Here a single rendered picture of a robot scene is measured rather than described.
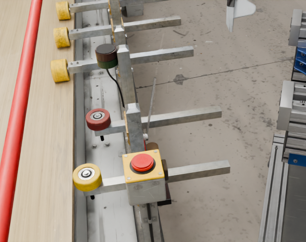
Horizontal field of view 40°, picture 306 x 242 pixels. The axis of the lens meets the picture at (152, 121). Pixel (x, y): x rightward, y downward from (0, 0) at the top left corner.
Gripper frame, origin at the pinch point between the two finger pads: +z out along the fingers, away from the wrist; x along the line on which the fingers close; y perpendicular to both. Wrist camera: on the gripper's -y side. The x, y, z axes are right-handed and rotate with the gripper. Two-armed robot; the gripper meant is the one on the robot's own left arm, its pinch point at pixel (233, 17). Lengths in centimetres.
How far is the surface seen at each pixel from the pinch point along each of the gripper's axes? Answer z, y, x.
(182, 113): 46, -17, 17
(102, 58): 15.7, -35.5, 0.5
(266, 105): 132, 6, 136
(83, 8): 37, -77, 69
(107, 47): 14.4, -35.1, 4.3
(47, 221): 42, -39, -37
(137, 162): 8.5, -9.8, -41.1
